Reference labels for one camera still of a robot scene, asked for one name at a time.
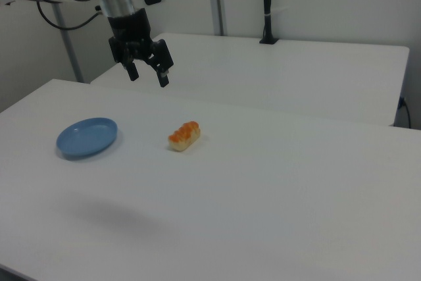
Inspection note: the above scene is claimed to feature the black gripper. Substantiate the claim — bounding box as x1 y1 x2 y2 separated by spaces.
107 9 175 88

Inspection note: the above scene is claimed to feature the orange glazed bread loaf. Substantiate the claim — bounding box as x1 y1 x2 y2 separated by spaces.
168 120 202 152

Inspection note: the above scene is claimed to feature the blue round plate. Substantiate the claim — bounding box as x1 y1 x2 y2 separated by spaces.
55 116 118 161

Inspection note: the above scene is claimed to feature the black robot wrist cable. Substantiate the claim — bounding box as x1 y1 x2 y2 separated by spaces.
36 0 103 31

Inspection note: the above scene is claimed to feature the black cable with blue plug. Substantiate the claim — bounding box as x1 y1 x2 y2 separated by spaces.
398 95 412 129

